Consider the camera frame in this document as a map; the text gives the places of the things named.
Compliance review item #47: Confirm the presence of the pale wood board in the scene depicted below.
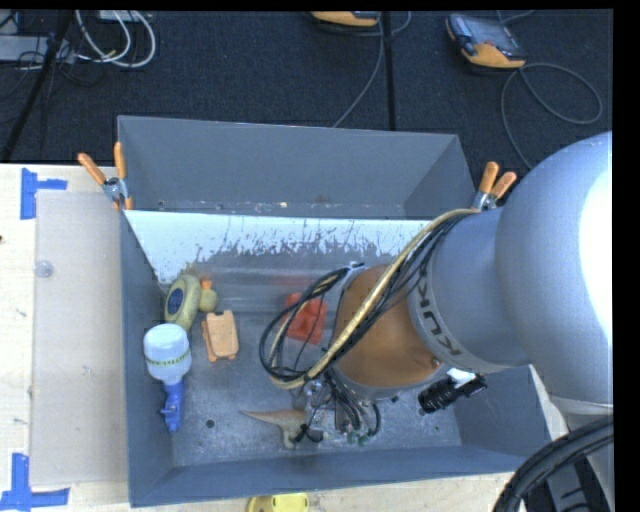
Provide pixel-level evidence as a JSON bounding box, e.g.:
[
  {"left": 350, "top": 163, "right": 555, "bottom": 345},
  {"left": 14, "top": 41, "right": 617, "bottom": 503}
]
[{"left": 28, "top": 189, "right": 129, "bottom": 489}]

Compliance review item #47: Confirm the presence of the white spray bottle blue nozzle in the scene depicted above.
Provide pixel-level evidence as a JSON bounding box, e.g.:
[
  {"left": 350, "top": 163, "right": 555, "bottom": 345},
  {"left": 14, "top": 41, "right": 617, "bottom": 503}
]
[{"left": 142, "top": 322, "right": 194, "bottom": 434}]

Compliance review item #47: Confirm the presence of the yellow-green round tape measure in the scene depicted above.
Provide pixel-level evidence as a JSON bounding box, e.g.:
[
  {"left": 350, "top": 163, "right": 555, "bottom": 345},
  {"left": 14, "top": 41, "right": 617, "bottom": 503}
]
[{"left": 163, "top": 273, "right": 204, "bottom": 332}]

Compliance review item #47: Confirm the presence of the yellow and orange toy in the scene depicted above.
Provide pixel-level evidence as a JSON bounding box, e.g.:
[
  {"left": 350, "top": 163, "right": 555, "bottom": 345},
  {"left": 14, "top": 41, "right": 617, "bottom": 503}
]
[{"left": 198, "top": 277, "right": 220, "bottom": 314}]

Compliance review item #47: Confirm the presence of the grey metal bin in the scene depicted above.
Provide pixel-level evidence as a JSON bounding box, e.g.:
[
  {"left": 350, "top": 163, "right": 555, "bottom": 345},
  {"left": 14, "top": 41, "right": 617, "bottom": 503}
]
[{"left": 115, "top": 114, "right": 554, "bottom": 509}]

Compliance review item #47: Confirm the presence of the tan toy dinosaur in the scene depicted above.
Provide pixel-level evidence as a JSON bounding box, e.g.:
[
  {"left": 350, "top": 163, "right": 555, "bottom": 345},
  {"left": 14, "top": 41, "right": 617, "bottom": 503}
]
[{"left": 239, "top": 407, "right": 321, "bottom": 450}]

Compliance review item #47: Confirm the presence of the black cylinder on white bracket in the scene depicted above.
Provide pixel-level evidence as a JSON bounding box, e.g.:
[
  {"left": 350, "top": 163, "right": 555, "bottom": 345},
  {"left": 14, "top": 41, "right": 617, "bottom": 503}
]
[{"left": 417, "top": 368, "right": 489, "bottom": 415}]

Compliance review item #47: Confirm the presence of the red plastic toy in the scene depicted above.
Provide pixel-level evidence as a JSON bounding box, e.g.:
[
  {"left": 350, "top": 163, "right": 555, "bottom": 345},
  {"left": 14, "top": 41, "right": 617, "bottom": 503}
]
[{"left": 279, "top": 292, "right": 330, "bottom": 346}]

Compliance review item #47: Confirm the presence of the orange flat toy block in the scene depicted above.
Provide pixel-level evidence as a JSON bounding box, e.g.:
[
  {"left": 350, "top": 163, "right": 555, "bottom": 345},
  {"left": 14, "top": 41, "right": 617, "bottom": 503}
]
[{"left": 200, "top": 309, "right": 241, "bottom": 364}]

